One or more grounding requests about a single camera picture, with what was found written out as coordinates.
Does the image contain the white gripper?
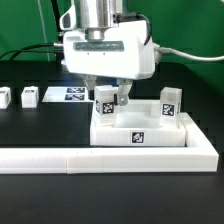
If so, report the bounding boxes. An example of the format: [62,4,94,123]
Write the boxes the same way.
[60,4,156,106]

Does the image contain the white square tabletop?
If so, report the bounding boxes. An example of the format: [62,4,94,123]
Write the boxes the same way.
[90,100,186,147]

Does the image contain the white sheet with AprilTags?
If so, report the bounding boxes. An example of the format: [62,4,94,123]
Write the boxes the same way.
[42,87,90,103]

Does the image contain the white L-shaped obstacle fence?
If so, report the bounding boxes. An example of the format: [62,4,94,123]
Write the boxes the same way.
[0,113,219,174]

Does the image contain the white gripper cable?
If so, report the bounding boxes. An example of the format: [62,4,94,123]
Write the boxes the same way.
[153,43,224,64]

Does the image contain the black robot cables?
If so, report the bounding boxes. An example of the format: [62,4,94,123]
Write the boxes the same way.
[0,0,68,62]

